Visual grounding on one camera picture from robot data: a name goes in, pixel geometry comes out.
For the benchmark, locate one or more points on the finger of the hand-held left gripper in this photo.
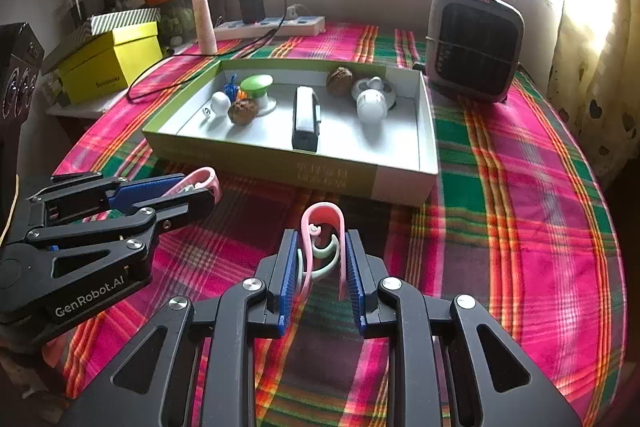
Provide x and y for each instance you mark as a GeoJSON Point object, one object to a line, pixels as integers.
{"type": "Point", "coordinates": [150, 189]}
{"type": "Point", "coordinates": [190, 207]}

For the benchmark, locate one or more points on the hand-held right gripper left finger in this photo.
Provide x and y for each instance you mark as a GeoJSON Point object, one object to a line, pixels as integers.
{"type": "Point", "coordinates": [287, 282]}

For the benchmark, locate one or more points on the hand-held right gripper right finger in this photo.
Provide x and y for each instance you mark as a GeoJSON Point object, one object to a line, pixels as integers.
{"type": "Point", "coordinates": [355, 282]}

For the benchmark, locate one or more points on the pink plastic clip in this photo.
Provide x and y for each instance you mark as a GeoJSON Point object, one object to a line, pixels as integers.
{"type": "Point", "coordinates": [212, 182]}
{"type": "Point", "coordinates": [320, 209]}

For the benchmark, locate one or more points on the green and white cardboard tray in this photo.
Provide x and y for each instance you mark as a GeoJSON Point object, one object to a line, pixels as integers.
{"type": "Point", "coordinates": [280, 172]}

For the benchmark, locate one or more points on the white ball with hook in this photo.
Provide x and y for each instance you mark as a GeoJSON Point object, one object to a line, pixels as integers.
{"type": "Point", "coordinates": [220, 103]}

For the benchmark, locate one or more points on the brown walnut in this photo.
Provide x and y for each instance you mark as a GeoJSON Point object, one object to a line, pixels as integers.
{"type": "Point", "coordinates": [340, 81]}
{"type": "Point", "coordinates": [242, 112]}

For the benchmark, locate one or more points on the blue and orange toy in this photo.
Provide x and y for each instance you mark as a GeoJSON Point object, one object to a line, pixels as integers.
{"type": "Point", "coordinates": [232, 92]}

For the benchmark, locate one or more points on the green-topped white suction hook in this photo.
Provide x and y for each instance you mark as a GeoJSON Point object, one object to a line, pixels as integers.
{"type": "Point", "coordinates": [256, 84]}

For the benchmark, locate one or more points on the black rectangular device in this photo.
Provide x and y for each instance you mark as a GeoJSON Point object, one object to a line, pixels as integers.
{"type": "Point", "coordinates": [305, 122]}

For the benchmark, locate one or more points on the small white round container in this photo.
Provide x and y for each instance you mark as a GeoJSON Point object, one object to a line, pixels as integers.
{"type": "Point", "coordinates": [372, 107]}

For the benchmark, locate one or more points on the white grey animal-shaped gadget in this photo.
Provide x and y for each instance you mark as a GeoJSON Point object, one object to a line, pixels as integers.
{"type": "Point", "coordinates": [387, 91]}

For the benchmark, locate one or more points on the person's left hand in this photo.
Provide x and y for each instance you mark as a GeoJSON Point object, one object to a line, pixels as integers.
{"type": "Point", "coordinates": [54, 351]}

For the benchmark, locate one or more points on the yellow cardboard box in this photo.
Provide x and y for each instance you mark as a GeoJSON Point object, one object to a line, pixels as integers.
{"type": "Point", "coordinates": [110, 62]}

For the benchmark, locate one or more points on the clear plastic container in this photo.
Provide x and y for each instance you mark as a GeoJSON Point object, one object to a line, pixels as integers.
{"type": "Point", "coordinates": [177, 22]}

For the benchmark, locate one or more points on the striped gift box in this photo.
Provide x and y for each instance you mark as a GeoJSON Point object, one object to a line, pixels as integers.
{"type": "Point", "coordinates": [125, 21]}

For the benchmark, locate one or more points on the black patterned box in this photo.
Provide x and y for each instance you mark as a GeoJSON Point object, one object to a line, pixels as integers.
{"type": "Point", "coordinates": [17, 77]}

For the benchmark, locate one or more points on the cream-coloured tube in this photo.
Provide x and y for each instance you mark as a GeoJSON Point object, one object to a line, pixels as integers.
{"type": "Point", "coordinates": [205, 22]}

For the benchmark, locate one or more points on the dark jar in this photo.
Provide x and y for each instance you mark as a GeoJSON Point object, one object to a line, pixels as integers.
{"type": "Point", "coordinates": [76, 7]}

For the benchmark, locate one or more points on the black charger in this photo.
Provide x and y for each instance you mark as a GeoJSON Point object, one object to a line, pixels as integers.
{"type": "Point", "coordinates": [252, 9]}

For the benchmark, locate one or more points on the white power strip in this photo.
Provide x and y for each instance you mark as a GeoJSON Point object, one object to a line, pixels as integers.
{"type": "Point", "coordinates": [300, 27]}

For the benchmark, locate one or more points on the white plug adapter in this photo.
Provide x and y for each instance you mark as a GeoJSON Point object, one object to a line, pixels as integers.
{"type": "Point", "coordinates": [295, 11]}

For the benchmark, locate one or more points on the grey space heater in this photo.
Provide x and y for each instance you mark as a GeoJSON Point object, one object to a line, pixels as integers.
{"type": "Point", "coordinates": [475, 44]}

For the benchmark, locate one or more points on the cream heart-print curtain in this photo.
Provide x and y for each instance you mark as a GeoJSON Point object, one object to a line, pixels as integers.
{"type": "Point", "coordinates": [595, 32]}

